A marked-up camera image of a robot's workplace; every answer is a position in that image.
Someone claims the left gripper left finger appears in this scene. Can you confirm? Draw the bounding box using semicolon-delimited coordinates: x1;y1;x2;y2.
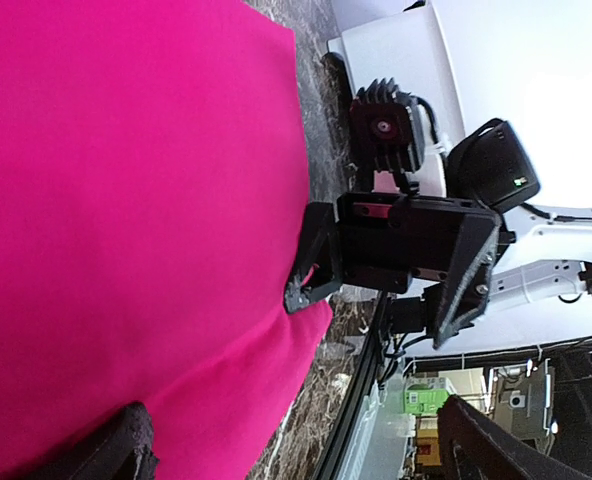
26;402;159;480

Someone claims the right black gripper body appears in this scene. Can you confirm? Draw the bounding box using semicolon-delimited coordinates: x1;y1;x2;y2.
337;193;490;294

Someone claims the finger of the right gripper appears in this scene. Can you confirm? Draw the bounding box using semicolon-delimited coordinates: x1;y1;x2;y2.
432;209;501;349
284;202;342;314

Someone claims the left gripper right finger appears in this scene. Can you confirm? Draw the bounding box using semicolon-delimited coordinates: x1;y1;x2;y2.
437;395;576;479

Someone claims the red garment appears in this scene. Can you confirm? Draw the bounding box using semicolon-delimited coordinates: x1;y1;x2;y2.
0;1;332;479

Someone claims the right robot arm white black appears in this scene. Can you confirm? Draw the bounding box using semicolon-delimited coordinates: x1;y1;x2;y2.
284;193;592;348

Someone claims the white plastic laundry bin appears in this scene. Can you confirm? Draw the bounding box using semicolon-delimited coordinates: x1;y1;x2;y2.
320;0;470;171

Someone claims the black front rail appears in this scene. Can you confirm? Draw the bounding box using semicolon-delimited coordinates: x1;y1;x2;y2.
313;292;388;480

